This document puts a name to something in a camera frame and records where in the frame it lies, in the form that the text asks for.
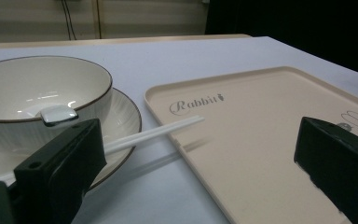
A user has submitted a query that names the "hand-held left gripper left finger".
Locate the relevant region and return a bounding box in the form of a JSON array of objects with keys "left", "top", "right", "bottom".
[{"left": 13, "top": 118, "right": 108, "bottom": 224}]

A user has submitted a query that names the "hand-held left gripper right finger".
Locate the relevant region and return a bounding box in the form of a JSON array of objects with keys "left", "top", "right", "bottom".
[{"left": 294, "top": 116, "right": 358, "bottom": 224}]

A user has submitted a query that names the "white ceramic spoon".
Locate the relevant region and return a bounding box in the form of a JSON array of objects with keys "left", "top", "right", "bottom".
[{"left": 35, "top": 105, "right": 79, "bottom": 128}]

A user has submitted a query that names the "white plate with dark rim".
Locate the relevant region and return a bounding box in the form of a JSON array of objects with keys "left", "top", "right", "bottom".
[{"left": 0, "top": 87, "right": 143, "bottom": 191}]

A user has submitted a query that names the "white bowl with dark rim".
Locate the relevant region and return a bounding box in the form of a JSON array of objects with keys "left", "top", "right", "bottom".
[{"left": 0, "top": 55, "right": 114, "bottom": 157}]

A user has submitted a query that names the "beige tray with rabbit print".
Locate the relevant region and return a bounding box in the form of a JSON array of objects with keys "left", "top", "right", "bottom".
[{"left": 144, "top": 65, "right": 358, "bottom": 224}]

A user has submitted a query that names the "white chopstick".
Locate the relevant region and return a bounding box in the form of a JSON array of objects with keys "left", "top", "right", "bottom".
[{"left": 103, "top": 115, "right": 205, "bottom": 156}]

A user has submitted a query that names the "black cable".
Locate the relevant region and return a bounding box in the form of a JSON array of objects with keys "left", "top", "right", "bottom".
[
  {"left": 96, "top": 0, "right": 103, "bottom": 40},
  {"left": 61, "top": 0, "right": 73, "bottom": 41}
]

